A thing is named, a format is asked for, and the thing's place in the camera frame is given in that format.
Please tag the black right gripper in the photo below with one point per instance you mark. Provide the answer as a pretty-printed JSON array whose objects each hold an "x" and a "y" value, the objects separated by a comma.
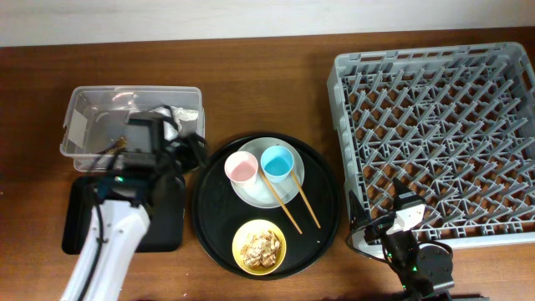
[{"x": 359, "y": 216}]

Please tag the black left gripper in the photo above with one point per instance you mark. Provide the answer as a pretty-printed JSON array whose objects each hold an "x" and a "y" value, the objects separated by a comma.
[{"x": 196, "y": 152}]

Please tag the gold snack wrapper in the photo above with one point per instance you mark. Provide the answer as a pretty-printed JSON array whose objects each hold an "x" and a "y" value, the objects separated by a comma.
[{"x": 118, "y": 145}]

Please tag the white tissue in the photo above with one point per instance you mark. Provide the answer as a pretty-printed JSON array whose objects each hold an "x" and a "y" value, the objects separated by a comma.
[{"x": 186, "y": 121}]

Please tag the pink plastic cup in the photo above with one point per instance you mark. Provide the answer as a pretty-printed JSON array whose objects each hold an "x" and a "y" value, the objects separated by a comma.
[{"x": 241, "y": 168}]

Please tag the blue plastic cup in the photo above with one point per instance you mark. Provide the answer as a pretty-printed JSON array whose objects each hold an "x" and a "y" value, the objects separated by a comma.
[{"x": 277, "y": 162}]

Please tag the food scraps and rice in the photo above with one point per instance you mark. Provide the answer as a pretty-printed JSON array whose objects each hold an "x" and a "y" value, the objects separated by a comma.
[{"x": 260, "y": 249}]

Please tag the yellow bowl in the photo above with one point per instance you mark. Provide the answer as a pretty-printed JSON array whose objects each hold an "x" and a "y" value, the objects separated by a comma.
[{"x": 240, "y": 237}]

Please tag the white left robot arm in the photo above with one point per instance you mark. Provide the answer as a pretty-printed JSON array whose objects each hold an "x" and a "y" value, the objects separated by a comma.
[{"x": 115, "y": 232}]

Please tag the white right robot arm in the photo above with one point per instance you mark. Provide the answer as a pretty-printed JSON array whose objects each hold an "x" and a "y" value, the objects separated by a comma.
[{"x": 423, "y": 268}]

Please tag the clear plastic waste bin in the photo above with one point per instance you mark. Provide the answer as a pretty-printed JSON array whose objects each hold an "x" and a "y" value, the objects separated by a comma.
[{"x": 96, "y": 115}]

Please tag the grey dishwasher rack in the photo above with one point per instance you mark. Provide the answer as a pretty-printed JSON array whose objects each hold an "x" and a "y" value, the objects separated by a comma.
[{"x": 455, "y": 124}]

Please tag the black rectangular tray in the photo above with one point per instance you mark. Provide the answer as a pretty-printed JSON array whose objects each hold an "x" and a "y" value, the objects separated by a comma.
[{"x": 164, "y": 234}]

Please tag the grey round plate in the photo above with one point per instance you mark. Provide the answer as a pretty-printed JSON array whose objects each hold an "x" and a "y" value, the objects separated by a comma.
[{"x": 258, "y": 194}]

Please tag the round black serving tray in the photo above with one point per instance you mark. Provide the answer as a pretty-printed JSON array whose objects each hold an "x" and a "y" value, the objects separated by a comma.
[{"x": 217, "y": 212}]

